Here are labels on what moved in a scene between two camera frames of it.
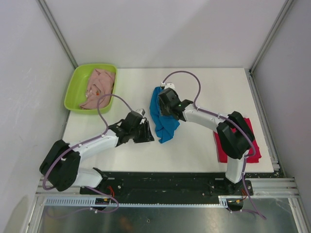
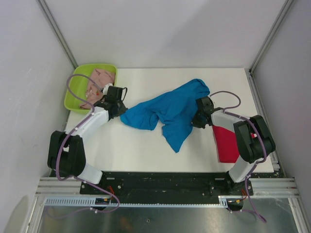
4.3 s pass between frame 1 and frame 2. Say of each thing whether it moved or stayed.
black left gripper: moved
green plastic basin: stayed
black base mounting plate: stayed
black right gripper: moved
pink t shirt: stayed
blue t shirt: moved
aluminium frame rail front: stayed
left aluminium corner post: stayed
